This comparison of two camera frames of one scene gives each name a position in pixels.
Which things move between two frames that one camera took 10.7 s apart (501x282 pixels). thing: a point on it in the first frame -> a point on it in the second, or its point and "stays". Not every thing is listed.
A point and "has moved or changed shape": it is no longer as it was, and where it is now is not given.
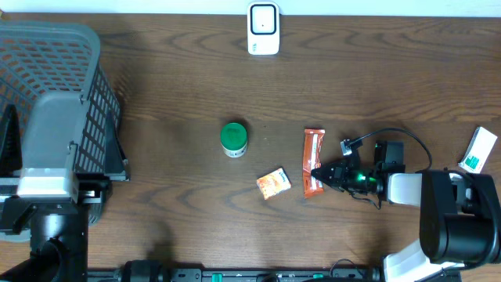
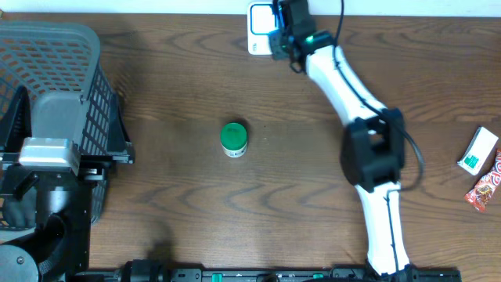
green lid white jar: (234, 139) stays
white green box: (478, 150) stays
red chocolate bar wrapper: (312, 143) has moved or changed shape
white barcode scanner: (263, 28) stays
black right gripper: (337, 178) -> (278, 47)
